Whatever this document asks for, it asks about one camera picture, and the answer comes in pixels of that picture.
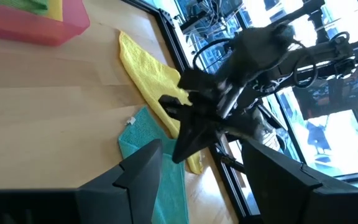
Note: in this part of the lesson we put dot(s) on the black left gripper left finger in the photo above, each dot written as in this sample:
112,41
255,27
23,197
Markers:
104,199

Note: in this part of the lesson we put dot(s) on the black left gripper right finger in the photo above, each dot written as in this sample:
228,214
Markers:
306,199

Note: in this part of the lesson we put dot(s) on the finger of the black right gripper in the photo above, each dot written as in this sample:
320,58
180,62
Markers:
186,146
216,130

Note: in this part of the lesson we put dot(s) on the teal microfiber towel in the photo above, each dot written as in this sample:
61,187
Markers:
172,186

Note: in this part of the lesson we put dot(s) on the yellow microfiber towel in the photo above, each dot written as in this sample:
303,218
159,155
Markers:
151,74
55,9

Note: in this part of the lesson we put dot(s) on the bright green microfiber towel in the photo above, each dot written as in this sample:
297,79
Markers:
26,4

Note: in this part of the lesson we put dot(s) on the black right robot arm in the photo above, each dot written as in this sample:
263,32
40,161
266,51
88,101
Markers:
275,53

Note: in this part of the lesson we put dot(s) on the large window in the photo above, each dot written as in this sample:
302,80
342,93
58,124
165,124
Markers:
337,133

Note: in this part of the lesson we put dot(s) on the pink translucent plastic bin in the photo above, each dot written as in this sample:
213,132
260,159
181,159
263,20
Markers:
42,28

